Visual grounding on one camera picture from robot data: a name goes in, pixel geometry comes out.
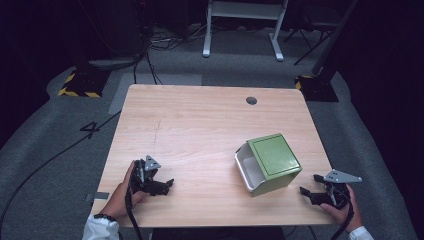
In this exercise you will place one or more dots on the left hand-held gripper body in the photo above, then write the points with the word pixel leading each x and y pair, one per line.
pixel 141 181

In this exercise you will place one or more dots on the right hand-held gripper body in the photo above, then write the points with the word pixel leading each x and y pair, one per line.
pixel 337 195

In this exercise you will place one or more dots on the green drawer box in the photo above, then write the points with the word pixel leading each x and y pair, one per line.
pixel 275 158

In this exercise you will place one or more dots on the white drawer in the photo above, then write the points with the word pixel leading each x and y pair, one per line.
pixel 248 166

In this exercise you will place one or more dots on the person's right hand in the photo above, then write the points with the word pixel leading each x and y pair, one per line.
pixel 335 213

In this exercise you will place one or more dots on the person's left hand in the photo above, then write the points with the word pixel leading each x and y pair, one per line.
pixel 116 203

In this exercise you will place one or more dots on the grey tape strip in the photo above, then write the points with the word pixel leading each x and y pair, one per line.
pixel 100 196

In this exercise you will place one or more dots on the person's dark lap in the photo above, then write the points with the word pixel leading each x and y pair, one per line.
pixel 216 234

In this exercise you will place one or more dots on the striped black stand base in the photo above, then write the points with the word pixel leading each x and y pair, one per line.
pixel 318 88
pixel 85 85

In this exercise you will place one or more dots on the black tripod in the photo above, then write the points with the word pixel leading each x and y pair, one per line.
pixel 311 36

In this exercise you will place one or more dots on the dark metal stand pole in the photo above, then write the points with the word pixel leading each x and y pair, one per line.
pixel 333 36

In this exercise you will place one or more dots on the dark equipment stand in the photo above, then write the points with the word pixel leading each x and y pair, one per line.
pixel 116 33

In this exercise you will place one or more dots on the white metal desk frame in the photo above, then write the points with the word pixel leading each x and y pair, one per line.
pixel 246 10

